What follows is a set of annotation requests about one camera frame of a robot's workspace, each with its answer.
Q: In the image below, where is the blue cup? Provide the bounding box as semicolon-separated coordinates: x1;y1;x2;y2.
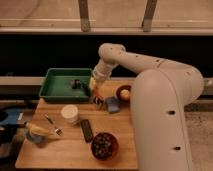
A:
26;131;44;144

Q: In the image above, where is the white cylindrical container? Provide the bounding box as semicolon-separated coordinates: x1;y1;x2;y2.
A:
60;104;79;125

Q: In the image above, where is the yellow apple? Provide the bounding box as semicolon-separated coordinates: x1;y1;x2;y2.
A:
120;89;130;101

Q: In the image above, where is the left metal window bracket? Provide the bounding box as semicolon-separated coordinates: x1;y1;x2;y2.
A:
78;0;91;32

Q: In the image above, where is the wooden board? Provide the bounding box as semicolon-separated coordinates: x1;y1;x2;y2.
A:
14;79;139;171

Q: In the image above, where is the dark red bowl with beans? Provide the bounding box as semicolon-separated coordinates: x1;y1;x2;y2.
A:
91;132;119;161

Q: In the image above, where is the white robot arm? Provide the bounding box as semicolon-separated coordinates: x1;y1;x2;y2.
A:
93;43;204;171

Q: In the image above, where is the black remote control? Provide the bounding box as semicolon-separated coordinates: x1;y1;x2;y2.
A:
80;119;93;143

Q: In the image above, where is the blue black device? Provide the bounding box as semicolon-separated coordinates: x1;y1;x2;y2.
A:
0;108;25;146

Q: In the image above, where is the dark object in tray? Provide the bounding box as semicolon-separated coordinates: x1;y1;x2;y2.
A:
70;79;87;89

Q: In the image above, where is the right metal window bracket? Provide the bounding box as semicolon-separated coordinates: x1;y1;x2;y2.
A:
142;0;158;32

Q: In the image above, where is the small metal cup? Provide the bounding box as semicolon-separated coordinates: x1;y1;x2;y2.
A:
93;96;104;110

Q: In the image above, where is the green plastic tray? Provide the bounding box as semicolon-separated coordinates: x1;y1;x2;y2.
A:
39;68;92;103

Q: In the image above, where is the metal window bracket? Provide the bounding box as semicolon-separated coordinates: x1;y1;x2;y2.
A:
142;0;158;32
78;0;91;32

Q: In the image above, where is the metal fork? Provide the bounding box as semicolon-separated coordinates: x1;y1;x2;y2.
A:
44;114;62;136

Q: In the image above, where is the blue sponge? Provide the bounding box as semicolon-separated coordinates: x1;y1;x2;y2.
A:
106;97;120;113

